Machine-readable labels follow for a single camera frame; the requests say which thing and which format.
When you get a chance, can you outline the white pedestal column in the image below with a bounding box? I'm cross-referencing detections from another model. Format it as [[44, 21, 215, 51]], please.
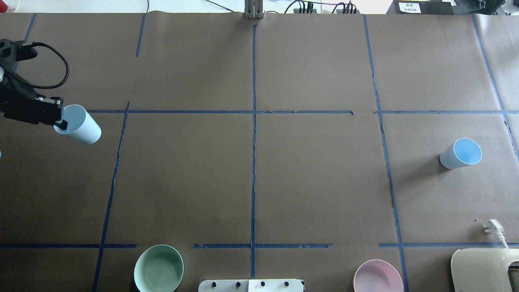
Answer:
[[198, 279, 305, 292]]

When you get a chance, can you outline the light blue cup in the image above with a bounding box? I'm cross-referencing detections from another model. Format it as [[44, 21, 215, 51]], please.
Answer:
[[53, 105, 102, 145], [439, 138, 483, 170]]

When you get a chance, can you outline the black box with label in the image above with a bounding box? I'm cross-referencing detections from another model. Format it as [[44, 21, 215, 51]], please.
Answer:
[[386, 0, 454, 15]]

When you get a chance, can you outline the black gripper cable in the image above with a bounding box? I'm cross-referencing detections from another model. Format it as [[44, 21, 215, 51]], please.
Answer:
[[16, 42, 70, 90]]

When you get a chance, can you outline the pink bowl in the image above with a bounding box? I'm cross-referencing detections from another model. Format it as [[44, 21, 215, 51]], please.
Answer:
[[352, 260, 404, 292]]

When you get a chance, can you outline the white power plug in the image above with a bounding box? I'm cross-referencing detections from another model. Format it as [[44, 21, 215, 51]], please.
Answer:
[[483, 219, 509, 248]]

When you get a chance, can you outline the green bowl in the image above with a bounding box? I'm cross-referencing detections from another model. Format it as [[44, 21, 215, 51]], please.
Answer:
[[133, 245, 184, 292]]

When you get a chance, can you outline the aluminium frame post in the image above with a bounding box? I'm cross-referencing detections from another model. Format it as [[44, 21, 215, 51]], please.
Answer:
[[243, 0, 265, 19]]

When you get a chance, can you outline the cream toaster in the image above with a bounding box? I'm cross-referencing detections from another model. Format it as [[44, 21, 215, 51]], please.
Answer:
[[450, 248, 519, 292]]

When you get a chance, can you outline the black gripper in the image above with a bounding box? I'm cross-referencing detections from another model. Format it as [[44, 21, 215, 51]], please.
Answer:
[[0, 39, 68, 131]]

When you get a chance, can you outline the black power strip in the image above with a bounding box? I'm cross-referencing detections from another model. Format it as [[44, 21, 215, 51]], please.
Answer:
[[284, 0, 360, 15]]

